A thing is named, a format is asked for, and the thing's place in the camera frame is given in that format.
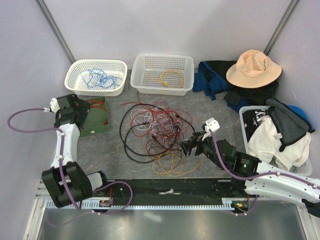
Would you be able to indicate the blue and black garment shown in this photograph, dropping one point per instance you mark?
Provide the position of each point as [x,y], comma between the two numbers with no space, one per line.
[211,78]

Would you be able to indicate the black printed shirt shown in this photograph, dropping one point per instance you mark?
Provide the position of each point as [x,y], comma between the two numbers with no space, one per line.
[252,119]

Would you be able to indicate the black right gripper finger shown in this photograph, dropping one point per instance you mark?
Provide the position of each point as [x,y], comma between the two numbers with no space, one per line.
[187,146]
[196,136]

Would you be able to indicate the aluminium corner post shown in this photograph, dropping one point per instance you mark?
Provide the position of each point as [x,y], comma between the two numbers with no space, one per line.
[55,29]
[281,26]

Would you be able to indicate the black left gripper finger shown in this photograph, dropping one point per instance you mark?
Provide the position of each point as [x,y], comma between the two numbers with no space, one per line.
[81,104]
[81,118]

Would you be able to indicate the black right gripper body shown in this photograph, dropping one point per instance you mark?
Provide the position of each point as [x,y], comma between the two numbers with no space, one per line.
[205,146]

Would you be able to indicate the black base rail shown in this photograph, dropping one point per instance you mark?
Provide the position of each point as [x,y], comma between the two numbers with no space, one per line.
[183,191]

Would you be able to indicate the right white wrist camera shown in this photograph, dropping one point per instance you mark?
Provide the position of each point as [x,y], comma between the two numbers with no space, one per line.
[210,127]

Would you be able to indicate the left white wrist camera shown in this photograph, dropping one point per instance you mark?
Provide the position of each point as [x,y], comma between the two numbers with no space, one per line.
[53,106]

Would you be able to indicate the aluminium corner post left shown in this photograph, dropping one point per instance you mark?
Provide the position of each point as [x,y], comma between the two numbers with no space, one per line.
[55,29]

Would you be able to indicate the beige bucket hat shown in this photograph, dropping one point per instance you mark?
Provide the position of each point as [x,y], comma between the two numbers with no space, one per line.
[252,70]

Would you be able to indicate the rounded white perforated basket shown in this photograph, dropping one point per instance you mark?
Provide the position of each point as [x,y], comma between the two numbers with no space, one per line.
[96,77]

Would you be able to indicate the white shirt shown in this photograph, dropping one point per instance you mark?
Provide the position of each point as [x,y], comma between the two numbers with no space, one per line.
[265,144]

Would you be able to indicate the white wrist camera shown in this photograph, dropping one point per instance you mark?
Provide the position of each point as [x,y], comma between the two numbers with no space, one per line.
[210,127]
[53,106]

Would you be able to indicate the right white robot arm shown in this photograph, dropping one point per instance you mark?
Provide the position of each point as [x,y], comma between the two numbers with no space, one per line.
[250,175]

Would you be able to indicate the grey black-trimmed garment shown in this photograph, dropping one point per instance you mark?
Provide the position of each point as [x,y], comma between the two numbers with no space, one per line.
[291,125]

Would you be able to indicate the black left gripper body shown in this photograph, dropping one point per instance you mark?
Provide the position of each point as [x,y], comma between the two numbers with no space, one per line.
[77,109]

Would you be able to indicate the green plastic tray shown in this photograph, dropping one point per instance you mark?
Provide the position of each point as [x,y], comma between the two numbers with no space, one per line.
[94,123]

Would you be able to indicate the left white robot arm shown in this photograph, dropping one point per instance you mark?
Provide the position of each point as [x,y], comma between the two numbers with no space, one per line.
[65,181]

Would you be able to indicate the rectangular white perforated basket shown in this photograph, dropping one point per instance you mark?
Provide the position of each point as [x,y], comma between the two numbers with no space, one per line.
[163,74]

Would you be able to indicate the red ethernet cable large loop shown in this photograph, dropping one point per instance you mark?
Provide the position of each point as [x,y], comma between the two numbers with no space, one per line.
[96,104]

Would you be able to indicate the white laundry basket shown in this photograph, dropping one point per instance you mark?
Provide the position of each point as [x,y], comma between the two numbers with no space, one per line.
[304,170]

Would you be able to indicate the aluminium corner post right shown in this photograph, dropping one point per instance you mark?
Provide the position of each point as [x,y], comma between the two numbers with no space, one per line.
[281,26]

